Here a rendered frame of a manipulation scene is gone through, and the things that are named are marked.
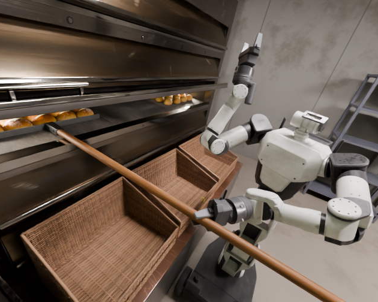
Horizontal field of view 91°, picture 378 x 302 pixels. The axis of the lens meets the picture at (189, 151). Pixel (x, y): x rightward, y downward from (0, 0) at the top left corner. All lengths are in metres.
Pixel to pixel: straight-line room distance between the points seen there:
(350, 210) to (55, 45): 1.08
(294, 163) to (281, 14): 3.00
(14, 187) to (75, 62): 0.54
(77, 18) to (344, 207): 1.07
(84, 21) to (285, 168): 0.99
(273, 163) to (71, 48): 0.95
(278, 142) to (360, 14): 2.96
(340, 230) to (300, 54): 3.11
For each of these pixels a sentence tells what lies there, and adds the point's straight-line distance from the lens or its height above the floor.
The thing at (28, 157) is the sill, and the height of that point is 1.17.
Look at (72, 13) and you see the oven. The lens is 0.89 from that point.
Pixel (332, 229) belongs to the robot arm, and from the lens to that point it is 0.72.
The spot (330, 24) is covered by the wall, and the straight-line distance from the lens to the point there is 3.65.
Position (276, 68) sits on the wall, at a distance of 3.58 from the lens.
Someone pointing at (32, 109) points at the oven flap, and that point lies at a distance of 0.70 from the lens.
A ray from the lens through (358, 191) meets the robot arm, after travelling 0.82.
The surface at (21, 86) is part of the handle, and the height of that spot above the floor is 1.46.
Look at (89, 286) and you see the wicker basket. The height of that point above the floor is 0.59.
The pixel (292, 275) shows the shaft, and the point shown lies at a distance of 0.64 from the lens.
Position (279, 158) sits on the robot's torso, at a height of 1.31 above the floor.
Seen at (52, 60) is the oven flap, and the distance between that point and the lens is 0.86.
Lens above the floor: 1.65
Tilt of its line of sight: 28 degrees down
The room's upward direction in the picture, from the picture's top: 13 degrees clockwise
